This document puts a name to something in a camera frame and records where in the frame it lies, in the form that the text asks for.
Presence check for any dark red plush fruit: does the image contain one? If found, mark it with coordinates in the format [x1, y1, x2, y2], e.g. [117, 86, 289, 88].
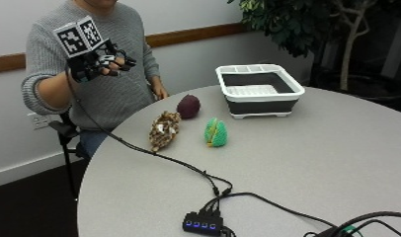
[175, 94, 202, 119]

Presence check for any the person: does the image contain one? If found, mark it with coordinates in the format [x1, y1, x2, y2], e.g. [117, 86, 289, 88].
[21, 0, 170, 160]

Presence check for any white marker cube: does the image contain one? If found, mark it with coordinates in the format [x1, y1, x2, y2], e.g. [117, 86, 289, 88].
[51, 15, 105, 59]

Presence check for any green crocheted toy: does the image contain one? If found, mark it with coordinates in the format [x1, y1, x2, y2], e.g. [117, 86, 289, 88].
[203, 118, 230, 148]

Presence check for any white and black dish tub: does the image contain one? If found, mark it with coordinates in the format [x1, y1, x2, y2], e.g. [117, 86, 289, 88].
[214, 63, 306, 119]

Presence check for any black chair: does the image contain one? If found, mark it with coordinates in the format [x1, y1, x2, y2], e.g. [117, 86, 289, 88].
[49, 110, 91, 201]

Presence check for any green indoor tree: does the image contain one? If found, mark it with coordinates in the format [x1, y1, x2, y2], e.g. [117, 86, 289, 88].
[226, 0, 401, 92]

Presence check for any black hub with blue lights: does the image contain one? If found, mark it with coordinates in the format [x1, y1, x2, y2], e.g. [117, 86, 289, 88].
[181, 211, 225, 237]

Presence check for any small green clip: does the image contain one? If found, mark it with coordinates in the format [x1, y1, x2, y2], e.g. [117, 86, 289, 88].
[342, 225, 360, 236]

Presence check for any long black glove cable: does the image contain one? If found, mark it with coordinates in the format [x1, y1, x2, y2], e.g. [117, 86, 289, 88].
[63, 67, 235, 211]

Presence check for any wooden wall rail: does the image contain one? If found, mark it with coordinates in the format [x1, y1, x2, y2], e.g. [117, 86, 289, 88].
[0, 22, 250, 75]

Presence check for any white wall outlet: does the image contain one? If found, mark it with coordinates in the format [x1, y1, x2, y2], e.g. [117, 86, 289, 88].
[27, 112, 51, 130]

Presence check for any black hub cable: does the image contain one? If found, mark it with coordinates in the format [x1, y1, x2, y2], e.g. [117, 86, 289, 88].
[207, 192, 339, 229]

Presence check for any thick black cable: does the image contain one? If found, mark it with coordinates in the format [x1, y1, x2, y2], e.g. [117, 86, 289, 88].
[315, 210, 401, 237]

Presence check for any thin black cable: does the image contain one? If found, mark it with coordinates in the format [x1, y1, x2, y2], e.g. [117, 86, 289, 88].
[348, 218, 401, 237]

